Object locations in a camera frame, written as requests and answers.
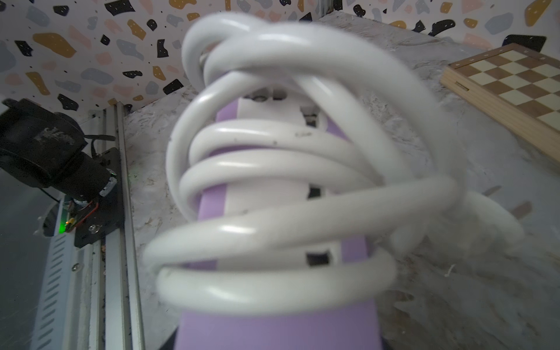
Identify white power cord with plug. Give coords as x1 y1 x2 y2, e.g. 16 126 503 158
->
141 12 526 316

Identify purple power strip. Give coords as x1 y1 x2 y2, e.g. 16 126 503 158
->
174 89 386 349

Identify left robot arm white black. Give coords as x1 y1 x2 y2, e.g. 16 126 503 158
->
1 99 125 248

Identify wooden chess board box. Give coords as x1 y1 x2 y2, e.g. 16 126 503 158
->
440 44 559 162

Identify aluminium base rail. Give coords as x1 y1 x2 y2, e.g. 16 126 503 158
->
30 103 145 349

